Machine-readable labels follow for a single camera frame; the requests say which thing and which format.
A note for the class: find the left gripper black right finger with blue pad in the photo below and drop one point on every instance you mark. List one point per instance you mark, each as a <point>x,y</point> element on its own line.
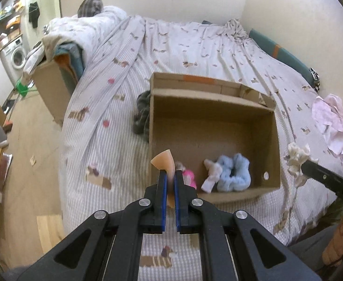
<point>234,246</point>

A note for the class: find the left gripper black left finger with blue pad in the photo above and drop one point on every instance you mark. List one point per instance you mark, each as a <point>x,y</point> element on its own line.
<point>106,246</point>

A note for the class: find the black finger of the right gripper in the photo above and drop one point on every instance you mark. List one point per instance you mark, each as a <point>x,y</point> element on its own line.
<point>332,181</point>

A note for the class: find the cream ruffled scrunchie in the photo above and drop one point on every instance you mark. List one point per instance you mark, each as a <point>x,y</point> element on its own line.
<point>295,158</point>

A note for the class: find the pink soft toy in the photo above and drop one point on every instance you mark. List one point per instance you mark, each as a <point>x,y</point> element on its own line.
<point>188,177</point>

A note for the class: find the person's hand holding gripper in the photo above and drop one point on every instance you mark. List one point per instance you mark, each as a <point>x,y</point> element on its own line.
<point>332,255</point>

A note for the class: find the light blue fluffy scrunchie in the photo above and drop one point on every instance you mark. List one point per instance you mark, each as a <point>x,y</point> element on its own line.
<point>235,176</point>

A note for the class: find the pink white crumpled cloth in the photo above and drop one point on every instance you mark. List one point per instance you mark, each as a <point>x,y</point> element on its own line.
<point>328,115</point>

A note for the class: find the white folded sock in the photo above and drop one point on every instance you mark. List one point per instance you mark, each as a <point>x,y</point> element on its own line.
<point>214,172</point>

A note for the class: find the dachshund print bed sheet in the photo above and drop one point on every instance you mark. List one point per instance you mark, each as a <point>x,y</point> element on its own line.
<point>104,165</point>

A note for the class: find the beige grey scrunchie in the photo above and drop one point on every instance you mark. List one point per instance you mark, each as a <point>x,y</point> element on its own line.
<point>179,166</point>

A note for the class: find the dark striped cloth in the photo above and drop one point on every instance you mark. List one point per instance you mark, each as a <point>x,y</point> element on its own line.
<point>141,117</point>

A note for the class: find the open brown cardboard box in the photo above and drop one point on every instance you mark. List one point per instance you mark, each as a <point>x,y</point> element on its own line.
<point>200,118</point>

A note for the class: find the teal orange bed cushion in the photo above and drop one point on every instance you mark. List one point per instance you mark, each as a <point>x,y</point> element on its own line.
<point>276,51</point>

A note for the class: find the large cardboard box beside bed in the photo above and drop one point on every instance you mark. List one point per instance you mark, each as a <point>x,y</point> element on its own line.
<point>56,87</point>

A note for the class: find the green plastic tool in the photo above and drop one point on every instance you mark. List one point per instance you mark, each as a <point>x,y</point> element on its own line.
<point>23,90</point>

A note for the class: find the white washing machine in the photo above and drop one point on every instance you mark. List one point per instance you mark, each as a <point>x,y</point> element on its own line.
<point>13,57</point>

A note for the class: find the bunched white duvet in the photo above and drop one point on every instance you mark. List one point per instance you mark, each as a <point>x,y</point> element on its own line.
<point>87,32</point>

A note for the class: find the grey striped pillow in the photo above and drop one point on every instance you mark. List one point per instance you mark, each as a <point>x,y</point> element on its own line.
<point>90,8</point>

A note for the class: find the black hanging garment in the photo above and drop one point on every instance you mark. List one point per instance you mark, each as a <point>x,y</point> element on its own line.
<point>34,14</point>

